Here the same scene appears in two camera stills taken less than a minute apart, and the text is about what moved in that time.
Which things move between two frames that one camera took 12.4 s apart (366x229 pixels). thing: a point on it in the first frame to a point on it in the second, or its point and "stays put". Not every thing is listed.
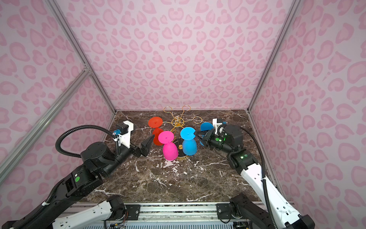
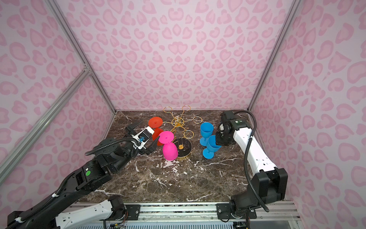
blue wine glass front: x=189 y=145 to x=208 y=153
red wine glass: x=156 y=122 stays put
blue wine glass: x=205 y=126 stays put
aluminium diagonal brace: x=38 y=128 stays put
